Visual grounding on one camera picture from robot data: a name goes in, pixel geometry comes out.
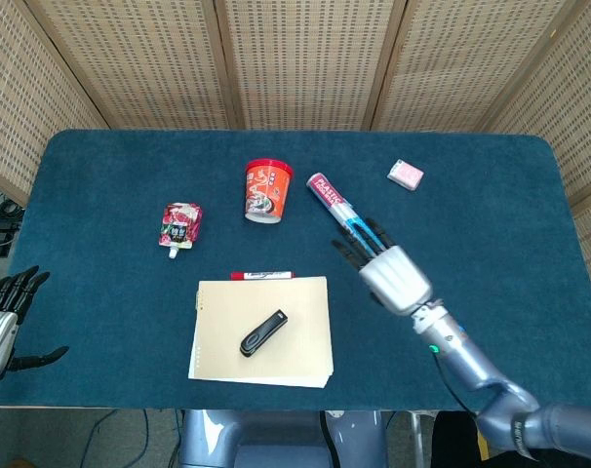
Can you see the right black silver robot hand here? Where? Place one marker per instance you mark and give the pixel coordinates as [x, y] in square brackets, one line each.
[395, 278]

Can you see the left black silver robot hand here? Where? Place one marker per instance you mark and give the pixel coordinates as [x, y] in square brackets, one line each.
[0, 317]

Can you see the black stapler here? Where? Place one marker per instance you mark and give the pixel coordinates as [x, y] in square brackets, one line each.
[263, 333]

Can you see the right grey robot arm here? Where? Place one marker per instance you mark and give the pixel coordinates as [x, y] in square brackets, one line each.
[490, 380]

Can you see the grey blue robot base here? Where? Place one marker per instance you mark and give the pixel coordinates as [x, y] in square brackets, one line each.
[276, 439]

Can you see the plastic wrap roll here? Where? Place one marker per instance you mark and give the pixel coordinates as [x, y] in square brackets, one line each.
[330, 195]

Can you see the blue table cloth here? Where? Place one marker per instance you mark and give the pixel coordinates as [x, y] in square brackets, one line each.
[105, 302]

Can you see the red white marker pen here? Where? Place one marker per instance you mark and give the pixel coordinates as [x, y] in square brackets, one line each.
[261, 275]

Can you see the yellow note pad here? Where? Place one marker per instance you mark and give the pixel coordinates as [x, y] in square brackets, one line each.
[286, 356]

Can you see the red instant noodle cup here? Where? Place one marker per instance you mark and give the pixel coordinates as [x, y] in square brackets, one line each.
[268, 190]

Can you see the black fabric item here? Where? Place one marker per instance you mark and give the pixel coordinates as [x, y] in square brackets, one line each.
[454, 439]

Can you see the red drink pouch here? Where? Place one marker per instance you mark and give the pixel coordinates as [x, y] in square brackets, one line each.
[180, 226]

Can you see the woven bamboo screen panel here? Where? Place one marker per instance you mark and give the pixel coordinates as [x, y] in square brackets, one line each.
[568, 122]
[307, 63]
[461, 63]
[139, 63]
[17, 97]

